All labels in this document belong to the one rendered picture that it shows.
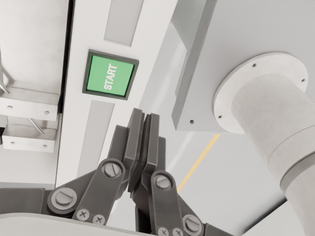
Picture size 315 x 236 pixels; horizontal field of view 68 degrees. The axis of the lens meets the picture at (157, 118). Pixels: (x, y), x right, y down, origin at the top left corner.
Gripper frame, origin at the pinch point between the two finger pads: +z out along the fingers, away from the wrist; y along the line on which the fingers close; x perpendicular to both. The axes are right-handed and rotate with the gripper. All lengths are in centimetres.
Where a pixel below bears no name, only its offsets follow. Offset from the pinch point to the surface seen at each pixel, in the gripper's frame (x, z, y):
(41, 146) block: -25.3, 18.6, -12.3
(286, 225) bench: -207, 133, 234
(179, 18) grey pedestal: -9, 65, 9
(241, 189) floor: -180, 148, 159
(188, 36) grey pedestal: -10, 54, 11
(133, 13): 2.3, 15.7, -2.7
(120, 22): 1.1, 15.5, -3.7
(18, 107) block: -16.8, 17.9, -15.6
